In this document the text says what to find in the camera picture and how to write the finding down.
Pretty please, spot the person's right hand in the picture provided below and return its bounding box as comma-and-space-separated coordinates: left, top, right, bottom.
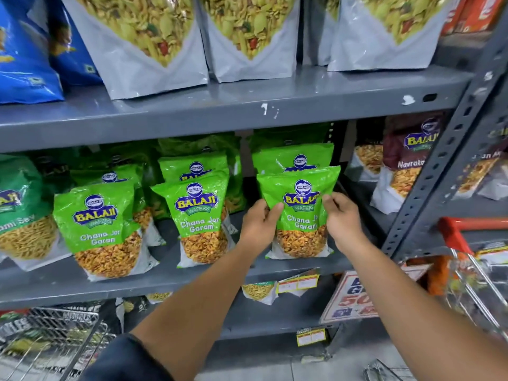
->
321, 192, 372, 255

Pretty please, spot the person's left hand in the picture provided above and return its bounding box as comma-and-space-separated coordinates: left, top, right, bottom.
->
238, 198, 285, 258

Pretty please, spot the row of Chana Jor Garam packets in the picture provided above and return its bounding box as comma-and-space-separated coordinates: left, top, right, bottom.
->
69, 124, 336, 247

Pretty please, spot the grey metal shelf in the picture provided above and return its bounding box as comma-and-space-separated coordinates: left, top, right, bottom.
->
343, 19, 508, 260
0, 17, 508, 368

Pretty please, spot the metal wire shopping cart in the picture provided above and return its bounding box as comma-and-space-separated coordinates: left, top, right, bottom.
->
0, 306, 116, 381

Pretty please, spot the person's left forearm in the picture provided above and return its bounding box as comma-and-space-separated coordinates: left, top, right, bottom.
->
131, 243, 265, 381

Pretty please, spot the person's right forearm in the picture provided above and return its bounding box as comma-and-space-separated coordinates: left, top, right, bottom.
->
339, 238, 508, 381

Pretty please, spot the maroon snack pouch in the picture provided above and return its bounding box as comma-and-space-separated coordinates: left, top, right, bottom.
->
370, 112, 446, 215
452, 148, 508, 201

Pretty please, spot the orange snack packet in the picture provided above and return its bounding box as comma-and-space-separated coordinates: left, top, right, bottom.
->
427, 256, 453, 296

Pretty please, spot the grey mixed snack pouch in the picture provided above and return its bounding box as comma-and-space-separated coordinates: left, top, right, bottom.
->
58, 0, 210, 101
327, 0, 454, 72
197, 0, 301, 84

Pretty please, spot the person's dark blue shirt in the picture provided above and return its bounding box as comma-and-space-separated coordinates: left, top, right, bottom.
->
78, 333, 175, 381

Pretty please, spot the dark green noodle snack pouch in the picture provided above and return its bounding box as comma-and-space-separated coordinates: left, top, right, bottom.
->
0, 153, 73, 273
30, 148, 82, 205

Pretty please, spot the white red promo sign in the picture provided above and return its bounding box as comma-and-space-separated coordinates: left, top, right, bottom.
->
320, 262, 433, 326

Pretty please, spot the cart with red handle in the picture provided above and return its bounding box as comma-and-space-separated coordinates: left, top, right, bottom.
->
363, 216, 508, 381

